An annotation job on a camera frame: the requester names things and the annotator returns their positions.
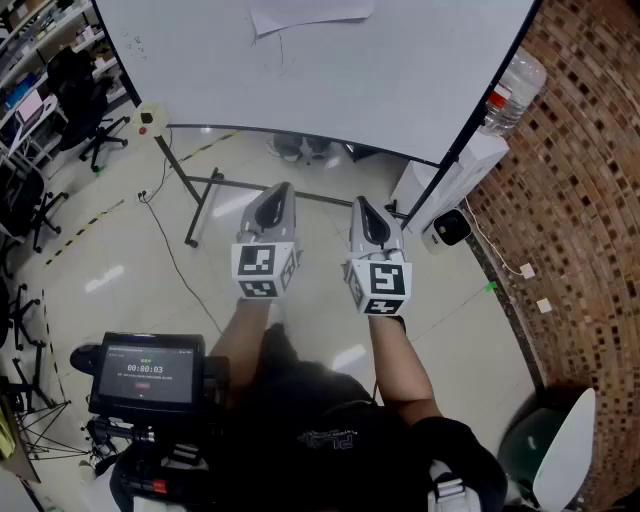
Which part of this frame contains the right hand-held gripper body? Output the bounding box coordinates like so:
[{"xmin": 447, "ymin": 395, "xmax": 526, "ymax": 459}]
[{"xmin": 342, "ymin": 240, "xmax": 414, "ymax": 318}]

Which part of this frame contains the person's black shirt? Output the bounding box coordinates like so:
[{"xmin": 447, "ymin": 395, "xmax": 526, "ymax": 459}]
[{"xmin": 199, "ymin": 323, "xmax": 509, "ymax": 512}]

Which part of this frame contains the white water dispenser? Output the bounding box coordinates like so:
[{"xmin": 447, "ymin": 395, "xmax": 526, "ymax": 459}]
[{"xmin": 389, "ymin": 129, "xmax": 511, "ymax": 234}]

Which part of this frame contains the person's right forearm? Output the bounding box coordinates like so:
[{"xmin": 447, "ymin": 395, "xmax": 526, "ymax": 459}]
[{"xmin": 367, "ymin": 314, "xmax": 444, "ymax": 427}]

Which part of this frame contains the large clear water bottle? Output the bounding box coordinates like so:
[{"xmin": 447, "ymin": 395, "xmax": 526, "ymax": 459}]
[{"xmin": 477, "ymin": 46, "xmax": 549, "ymax": 138}]

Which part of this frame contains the black floor cable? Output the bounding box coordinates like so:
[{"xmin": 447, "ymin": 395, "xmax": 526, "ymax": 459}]
[{"xmin": 141, "ymin": 127, "xmax": 224, "ymax": 335}]

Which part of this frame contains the grey backpack strap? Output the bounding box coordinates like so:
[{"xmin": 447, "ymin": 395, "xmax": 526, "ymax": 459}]
[{"xmin": 427, "ymin": 459, "xmax": 482, "ymax": 512}]

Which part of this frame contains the white whiteboard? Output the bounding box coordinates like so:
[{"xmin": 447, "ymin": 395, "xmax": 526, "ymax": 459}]
[{"xmin": 92, "ymin": 0, "xmax": 544, "ymax": 249}]

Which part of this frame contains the white desk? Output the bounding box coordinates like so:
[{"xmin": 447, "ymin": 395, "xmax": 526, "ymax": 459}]
[{"xmin": 0, "ymin": 92, "xmax": 69, "ymax": 174}]

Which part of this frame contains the white storage shelving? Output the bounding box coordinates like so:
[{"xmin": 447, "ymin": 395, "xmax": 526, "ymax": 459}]
[{"xmin": 0, "ymin": 0, "xmax": 129, "ymax": 109}]

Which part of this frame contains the black tripod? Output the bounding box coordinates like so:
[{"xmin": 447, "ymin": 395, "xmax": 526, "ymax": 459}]
[{"xmin": 0, "ymin": 357, "xmax": 97, "ymax": 462}]

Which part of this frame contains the person's left forearm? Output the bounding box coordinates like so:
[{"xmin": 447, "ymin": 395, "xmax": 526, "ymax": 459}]
[{"xmin": 208, "ymin": 297, "xmax": 274, "ymax": 399}]

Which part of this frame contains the person's dark shoe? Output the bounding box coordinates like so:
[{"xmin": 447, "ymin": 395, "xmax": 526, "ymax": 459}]
[{"xmin": 69, "ymin": 342, "xmax": 104, "ymax": 374}]

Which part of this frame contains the white wall cable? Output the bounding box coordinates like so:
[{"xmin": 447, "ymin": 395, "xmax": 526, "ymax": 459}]
[{"xmin": 463, "ymin": 196, "xmax": 524, "ymax": 277}]

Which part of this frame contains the black monitor screen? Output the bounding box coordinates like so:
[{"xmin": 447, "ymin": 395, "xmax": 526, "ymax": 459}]
[{"xmin": 88, "ymin": 331, "xmax": 207, "ymax": 419}]

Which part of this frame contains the black office chair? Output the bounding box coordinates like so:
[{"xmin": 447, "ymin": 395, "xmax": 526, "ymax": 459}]
[
  {"xmin": 0, "ymin": 277, "xmax": 47, "ymax": 352},
  {"xmin": 0, "ymin": 163, "xmax": 71, "ymax": 254},
  {"xmin": 46, "ymin": 46, "xmax": 132, "ymax": 174}
]

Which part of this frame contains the white and green chair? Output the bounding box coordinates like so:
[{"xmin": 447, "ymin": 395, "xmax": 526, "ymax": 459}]
[{"xmin": 496, "ymin": 387, "xmax": 598, "ymax": 512}]

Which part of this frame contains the cream box with red button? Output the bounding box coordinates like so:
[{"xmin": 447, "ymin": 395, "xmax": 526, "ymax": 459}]
[{"xmin": 130, "ymin": 101, "xmax": 172, "ymax": 144}]

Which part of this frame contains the small white projector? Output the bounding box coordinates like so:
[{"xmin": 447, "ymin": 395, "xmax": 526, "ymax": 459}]
[{"xmin": 421, "ymin": 208, "xmax": 473, "ymax": 256}]

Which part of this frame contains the white paper sheet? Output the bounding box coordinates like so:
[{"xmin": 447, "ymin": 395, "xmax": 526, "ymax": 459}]
[{"xmin": 248, "ymin": 0, "xmax": 376, "ymax": 40}]

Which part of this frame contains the black camera rig mount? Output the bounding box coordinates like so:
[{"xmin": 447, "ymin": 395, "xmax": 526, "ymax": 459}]
[{"xmin": 87, "ymin": 357, "xmax": 232, "ymax": 512}]

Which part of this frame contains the open laptop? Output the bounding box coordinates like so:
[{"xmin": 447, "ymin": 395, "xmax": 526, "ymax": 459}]
[{"xmin": 13, "ymin": 88, "xmax": 47, "ymax": 127}]

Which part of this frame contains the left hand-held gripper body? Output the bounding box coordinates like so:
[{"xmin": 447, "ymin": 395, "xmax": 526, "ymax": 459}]
[{"xmin": 230, "ymin": 219, "xmax": 304, "ymax": 302}]

